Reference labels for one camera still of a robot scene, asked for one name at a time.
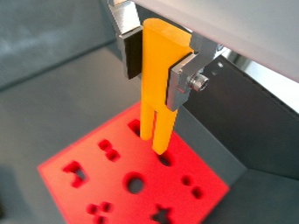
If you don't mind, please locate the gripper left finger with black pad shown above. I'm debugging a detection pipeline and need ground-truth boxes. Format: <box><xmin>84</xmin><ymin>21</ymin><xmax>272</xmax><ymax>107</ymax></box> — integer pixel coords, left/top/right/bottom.
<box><xmin>104</xmin><ymin>0</ymin><xmax>143</xmax><ymax>80</ymax></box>

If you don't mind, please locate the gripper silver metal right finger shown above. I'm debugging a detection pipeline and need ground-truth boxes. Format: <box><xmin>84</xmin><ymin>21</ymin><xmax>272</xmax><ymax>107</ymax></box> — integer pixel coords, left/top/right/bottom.
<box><xmin>165</xmin><ymin>32</ymin><xmax>228</xmax><ymax>111</ymax></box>

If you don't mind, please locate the yellow two-pronged peg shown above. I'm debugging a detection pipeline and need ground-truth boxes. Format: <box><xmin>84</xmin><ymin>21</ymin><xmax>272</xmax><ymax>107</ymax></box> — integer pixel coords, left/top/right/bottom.
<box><xmin>140</xmin><ymin>18</ymin><xmax>192</xmax><ymax>155</ymax></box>

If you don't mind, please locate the red shape-sorting board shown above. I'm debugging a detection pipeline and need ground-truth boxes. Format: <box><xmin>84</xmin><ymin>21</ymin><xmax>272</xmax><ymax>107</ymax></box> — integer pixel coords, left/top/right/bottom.
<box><xmin>39</xmin><ymin>105</ymin><xmax>229</xmax><ymax>224</ymax></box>

